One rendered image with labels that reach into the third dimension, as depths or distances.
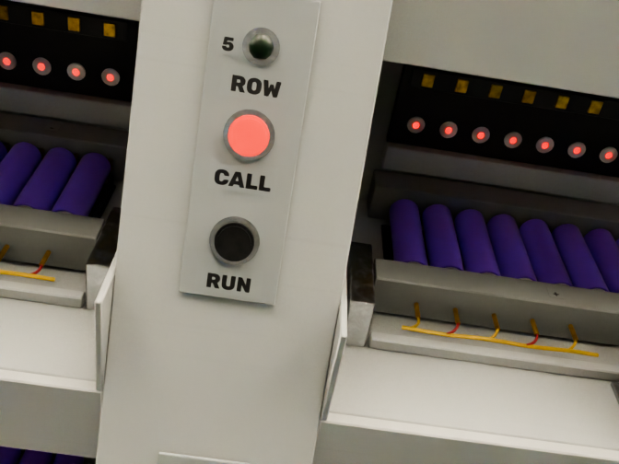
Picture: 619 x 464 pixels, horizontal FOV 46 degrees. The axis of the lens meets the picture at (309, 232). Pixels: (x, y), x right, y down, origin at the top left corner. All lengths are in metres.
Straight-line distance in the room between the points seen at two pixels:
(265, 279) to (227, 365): 0.04
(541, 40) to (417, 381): 0.16
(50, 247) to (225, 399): 0.12
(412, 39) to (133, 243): 0.14
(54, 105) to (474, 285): 0.27
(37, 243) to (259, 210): 0.14
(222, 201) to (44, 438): 0.14
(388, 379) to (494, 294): 0.07
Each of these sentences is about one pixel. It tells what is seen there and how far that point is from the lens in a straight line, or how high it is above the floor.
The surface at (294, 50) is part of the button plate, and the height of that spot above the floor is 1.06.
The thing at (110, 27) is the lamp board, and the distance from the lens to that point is 0.45.
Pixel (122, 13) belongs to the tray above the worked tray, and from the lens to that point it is 0.32.
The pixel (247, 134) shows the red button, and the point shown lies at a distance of 0.29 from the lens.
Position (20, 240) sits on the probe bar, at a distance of 0.39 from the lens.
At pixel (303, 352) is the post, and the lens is 0.32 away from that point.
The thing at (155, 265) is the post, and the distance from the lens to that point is 0.31.
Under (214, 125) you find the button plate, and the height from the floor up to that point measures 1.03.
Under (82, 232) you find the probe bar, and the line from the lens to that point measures 0.38.
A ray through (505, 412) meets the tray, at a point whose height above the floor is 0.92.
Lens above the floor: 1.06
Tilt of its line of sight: 13 degrees down
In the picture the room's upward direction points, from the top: 9 degrees clockwise
